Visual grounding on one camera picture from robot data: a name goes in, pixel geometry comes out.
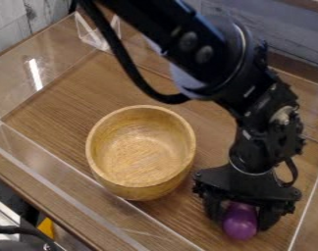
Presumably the black cable lower left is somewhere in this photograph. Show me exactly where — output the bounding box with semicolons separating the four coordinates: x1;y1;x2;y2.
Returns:
0;224;55;251

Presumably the yellow black device corner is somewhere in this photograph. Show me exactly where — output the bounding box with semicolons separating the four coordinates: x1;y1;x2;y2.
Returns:
35;217;67;251

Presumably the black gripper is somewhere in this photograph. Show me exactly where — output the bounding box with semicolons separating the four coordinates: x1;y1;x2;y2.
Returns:
193;164;302;231

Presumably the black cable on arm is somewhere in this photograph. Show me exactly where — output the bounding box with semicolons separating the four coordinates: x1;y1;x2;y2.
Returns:
74;0;192;106

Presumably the clear acrylic front wall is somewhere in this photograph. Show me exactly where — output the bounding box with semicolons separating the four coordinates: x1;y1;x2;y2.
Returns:
0;115;203;251

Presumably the brown wooden bowl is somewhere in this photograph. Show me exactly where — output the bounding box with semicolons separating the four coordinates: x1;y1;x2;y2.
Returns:
86;105;196;201

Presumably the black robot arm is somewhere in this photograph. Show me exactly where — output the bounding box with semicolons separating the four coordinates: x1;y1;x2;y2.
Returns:
81;0;306;231

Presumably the clear acrylic corner bracket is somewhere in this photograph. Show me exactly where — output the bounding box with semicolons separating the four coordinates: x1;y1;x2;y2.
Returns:
74;12;121;52

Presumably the purple toy eggplant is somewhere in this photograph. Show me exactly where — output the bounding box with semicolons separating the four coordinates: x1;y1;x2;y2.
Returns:
223;202;258;240

